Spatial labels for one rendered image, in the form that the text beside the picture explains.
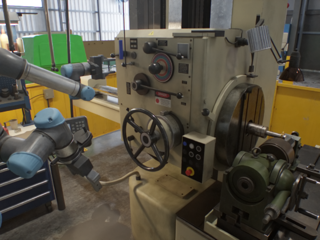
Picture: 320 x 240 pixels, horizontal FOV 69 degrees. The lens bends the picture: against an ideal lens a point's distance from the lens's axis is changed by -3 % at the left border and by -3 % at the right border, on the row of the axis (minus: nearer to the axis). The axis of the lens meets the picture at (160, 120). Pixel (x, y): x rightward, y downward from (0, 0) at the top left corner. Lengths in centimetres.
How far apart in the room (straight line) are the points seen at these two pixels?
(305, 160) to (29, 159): 182
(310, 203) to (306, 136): 222
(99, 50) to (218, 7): 811
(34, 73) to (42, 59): 388
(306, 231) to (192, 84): 90
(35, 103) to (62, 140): 302
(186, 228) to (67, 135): 133
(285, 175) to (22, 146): 107
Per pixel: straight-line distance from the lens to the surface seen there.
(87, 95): 125
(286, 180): 125
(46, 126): 70
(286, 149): 148
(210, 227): 141
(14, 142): 73
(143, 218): 224
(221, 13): 198
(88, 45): 958
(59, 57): 518
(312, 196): 166
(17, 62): 115
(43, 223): 296
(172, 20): 225
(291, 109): 369
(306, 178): 126
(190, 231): 187
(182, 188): 212
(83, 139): 81
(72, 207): 306
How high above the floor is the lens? 187
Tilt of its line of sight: 20 degrees down
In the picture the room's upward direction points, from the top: straight up
